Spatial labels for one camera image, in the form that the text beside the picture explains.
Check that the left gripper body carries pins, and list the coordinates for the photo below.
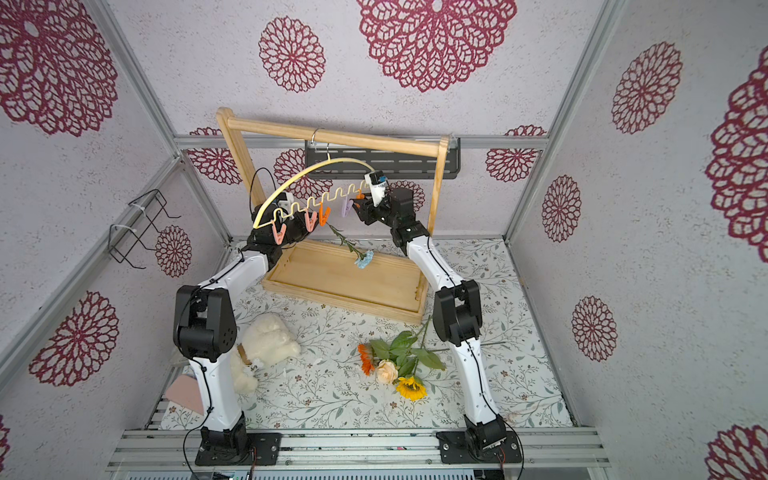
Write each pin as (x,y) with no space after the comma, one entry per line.
(287,224)

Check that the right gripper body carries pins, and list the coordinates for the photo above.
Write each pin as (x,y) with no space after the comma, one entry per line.
(369,210)

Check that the lilac clothespin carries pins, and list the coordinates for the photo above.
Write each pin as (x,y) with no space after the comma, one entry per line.
(347,207)

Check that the light blue artificial flower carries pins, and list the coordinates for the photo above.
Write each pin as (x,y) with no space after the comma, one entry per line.
(363,258)

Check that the peach artificial rose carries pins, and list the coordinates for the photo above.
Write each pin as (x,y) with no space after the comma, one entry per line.
(407,349)

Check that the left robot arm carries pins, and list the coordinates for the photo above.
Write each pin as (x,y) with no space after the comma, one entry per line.
(223,359)

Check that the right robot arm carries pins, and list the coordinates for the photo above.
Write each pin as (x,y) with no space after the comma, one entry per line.
(457,310)

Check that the wooden clothes rack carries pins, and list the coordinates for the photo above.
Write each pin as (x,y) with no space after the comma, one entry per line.
(391,287)

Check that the pink clothespin far left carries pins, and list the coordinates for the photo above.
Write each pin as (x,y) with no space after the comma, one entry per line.
(279,230)

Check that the pink clothespin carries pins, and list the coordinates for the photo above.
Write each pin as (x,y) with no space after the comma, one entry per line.
(279,230)
(310,220)

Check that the white plush teddy bear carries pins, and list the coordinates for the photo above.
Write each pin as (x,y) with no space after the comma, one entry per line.
(264,343)

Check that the orange artificial flower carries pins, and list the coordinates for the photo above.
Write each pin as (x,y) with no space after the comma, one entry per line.
(367,358)

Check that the pink box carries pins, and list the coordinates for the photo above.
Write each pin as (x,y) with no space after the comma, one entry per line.
(184,390)

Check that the yellow artificial sunflower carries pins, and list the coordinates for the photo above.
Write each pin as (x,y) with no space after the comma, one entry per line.
(411,389)

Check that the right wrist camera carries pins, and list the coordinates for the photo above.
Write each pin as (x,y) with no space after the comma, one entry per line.
(377,183)

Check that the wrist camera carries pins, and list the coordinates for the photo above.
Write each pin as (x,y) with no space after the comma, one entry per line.
(285,200)
(377,183)

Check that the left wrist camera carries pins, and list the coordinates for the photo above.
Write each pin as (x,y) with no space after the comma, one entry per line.
(285,200)

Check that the black wall shelf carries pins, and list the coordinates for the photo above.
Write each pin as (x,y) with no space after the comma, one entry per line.
(395,166)

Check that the black wire wall rack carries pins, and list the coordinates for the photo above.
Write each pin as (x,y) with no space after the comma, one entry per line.
(124,238)

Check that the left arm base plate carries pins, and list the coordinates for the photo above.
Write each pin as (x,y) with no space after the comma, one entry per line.
(218,449)

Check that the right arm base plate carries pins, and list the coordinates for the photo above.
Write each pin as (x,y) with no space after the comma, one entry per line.
(455,447)

